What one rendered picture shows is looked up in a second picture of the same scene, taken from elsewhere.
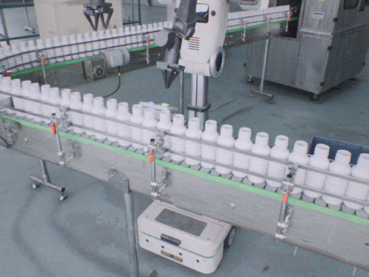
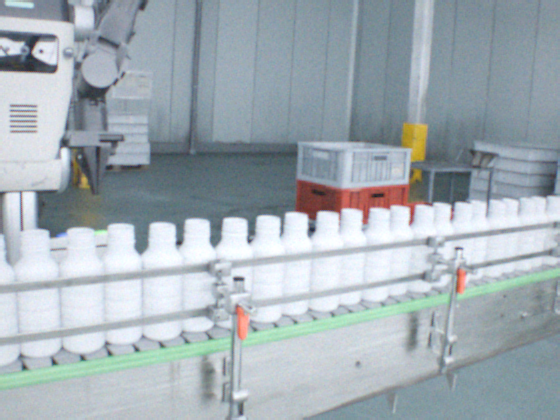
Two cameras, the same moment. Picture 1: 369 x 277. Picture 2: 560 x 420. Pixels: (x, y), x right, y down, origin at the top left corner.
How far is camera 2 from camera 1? 98 cm
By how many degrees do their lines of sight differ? 60
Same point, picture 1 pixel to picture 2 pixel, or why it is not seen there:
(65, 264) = not seen: outside the picture
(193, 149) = (280, 281)
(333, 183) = (467, 250)
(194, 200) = (293, 396)
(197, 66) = (32, 169)
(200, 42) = (40, 115)
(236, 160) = (353, 272)
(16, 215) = not seen: outside the picture
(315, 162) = (446, 228)
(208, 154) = (306, 280)
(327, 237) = (470, 333)
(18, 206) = not seen: outside the picture
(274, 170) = (404, 263)
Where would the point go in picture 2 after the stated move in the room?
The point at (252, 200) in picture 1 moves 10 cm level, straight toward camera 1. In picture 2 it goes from (389, 331) to (437, 348)
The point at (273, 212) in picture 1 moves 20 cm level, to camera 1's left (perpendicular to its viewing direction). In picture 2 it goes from (416, 334) to (379, 374)
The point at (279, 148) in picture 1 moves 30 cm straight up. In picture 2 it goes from (405, 224) to (420, 59)
